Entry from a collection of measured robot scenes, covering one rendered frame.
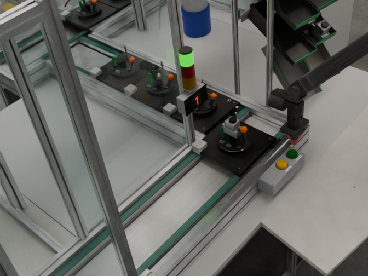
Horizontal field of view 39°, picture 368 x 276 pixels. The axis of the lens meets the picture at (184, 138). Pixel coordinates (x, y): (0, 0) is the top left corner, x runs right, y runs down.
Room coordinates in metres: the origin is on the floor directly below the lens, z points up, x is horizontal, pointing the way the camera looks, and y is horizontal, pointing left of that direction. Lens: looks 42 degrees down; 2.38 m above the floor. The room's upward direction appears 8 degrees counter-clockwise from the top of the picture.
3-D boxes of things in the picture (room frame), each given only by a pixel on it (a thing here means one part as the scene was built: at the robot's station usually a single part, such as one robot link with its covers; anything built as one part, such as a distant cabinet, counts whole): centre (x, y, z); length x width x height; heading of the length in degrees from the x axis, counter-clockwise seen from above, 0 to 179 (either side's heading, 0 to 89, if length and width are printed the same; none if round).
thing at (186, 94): (1.49, -0.05, 1.29); 0.12 x 0.05 x 0.25; 133
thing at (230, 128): (1.48, -0.19, 1.06); 0.08 x 0.04 x 0.07; 43
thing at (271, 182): (1.32, -0.35, 0.93); 0.21 x 0.07 x 0.06; 133
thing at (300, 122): (1.37, -0.40, 1.13); 0.10 x 0.07 x 0.07; 133
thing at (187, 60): (1.49, -0.05, 1.38); 0.05 x 0.05 x 0.05
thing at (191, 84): (1.49, -0.05, 1.28); 0.05 x 0.05 x 0.05
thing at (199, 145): (1.48, -0.06, 0.97); 0.05 x 0.05 x 0.04; 43
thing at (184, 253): (1.24, -0.17, 0.91); 0.89 x 0.06 x 0.11; 133
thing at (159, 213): (1.35, -0.03, 0.91); 0.84 x 0.28 x 0.10; 133
